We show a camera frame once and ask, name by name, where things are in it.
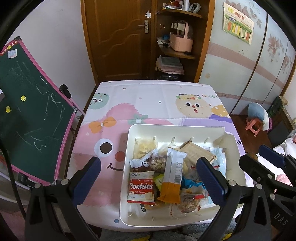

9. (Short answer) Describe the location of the brown chocolate snack packet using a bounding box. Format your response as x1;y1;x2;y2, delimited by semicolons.
129;156;152;172

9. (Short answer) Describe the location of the wooden corner shelf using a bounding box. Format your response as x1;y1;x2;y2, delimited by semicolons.
150;0;216;83

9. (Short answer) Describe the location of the large white blue snack bag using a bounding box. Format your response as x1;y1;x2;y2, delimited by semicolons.
184;146;227;207

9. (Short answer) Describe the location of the pink plastic stool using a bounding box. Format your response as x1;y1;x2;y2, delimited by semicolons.
245;118;263;137

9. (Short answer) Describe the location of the white plastic tray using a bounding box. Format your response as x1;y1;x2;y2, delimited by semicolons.
119;124;246;232

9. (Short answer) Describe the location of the folded cloth stack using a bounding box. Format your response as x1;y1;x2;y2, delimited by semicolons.
156;56;185;75

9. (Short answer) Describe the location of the beige wafer cracker pack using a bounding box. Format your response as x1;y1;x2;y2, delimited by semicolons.
180;141;216;165

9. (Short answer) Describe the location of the orange white snack bar packet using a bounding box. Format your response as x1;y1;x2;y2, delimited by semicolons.
158;148;187;204

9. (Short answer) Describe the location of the wall calendar poster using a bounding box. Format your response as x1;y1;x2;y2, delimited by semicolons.
223;3;254;45

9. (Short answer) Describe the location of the nut mix snack packet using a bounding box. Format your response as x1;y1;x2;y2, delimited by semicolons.
149;155;167;174

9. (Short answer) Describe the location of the orange biscuit snack bag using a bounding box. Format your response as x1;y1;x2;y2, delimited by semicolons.
140;202;163;213

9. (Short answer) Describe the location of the pink blanket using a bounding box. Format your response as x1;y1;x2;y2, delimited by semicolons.
276;174;292;186

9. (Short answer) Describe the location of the brown wooden door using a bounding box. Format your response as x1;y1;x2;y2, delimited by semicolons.
81;1;157;84

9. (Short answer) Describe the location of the green chalkboard pink frame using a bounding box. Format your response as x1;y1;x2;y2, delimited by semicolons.
1;37;77;185

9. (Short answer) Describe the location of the cartoon printed tablecloth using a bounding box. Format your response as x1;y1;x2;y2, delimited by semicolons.
67;80;245;232

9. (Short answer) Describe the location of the white bed pillow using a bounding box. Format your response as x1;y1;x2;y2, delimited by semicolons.
273;133;296;159

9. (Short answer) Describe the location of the green candy packet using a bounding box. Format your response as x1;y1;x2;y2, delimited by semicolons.
154;174;164;191

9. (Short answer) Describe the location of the red cookies packet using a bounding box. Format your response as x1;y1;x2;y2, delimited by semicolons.
127;171;154;204

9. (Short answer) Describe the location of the yellow puff snack bag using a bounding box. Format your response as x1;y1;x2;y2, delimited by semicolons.
133;137;158;159

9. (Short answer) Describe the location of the pink basket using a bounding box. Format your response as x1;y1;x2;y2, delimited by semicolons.
169;20;193;53

